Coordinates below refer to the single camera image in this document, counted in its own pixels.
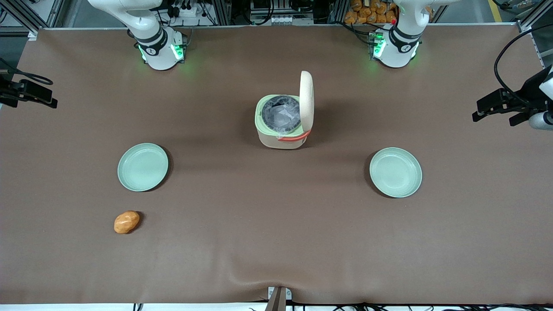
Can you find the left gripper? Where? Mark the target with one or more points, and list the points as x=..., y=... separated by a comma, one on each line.
x=530, y=88

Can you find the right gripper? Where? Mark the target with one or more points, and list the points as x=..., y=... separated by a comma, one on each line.
x=9, y=90

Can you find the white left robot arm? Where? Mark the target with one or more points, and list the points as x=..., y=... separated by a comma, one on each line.
x=397, y=47

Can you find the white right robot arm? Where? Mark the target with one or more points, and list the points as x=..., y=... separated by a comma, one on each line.
x=160, y=52

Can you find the pale green round plate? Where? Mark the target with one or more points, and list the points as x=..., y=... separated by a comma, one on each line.
x=142, y=167
x=395, y=172

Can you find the orange-brown bread roll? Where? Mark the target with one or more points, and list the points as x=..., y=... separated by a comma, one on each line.
x=126, y=222

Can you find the white power strip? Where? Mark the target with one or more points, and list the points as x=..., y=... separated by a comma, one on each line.
x=186, y=11

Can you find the bag of orange snacks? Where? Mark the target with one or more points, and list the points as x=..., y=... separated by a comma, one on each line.
x=367, y=13

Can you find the white terminal strip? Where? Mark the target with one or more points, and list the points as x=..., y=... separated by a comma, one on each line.
x=291, y=20

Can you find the brown table cover mat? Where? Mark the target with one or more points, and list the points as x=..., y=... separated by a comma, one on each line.
x=276, y=237

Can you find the grey metal table clamp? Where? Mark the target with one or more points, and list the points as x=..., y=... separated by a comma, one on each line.
x=277, y=298

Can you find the aluminium frame strut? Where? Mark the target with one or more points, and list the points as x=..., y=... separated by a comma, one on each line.
x=30, y=19
x=533, y=15

